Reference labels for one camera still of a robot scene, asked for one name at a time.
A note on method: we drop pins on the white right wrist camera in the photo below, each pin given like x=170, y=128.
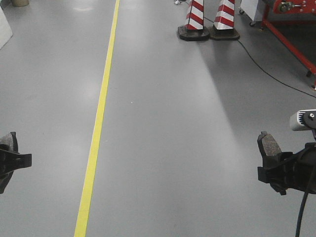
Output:
x=303, y=120

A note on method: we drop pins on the brake pad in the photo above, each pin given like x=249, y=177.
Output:
x=267, y=144
x=8, y=147

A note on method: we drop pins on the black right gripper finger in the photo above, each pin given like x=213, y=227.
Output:
x=274, y=177
x=275, y=160

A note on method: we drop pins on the red white traffic cone left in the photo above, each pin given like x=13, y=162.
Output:
x=194, y=29

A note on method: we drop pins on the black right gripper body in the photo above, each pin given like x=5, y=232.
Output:
x=301, y=168

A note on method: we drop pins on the red white traffic cone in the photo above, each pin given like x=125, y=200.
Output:
x=194, y=29
x=223, y=26

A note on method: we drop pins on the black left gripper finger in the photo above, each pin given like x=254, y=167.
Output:
x=14, y=160

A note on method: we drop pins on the red white traffic cone right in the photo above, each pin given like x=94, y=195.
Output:
x=223, y=26

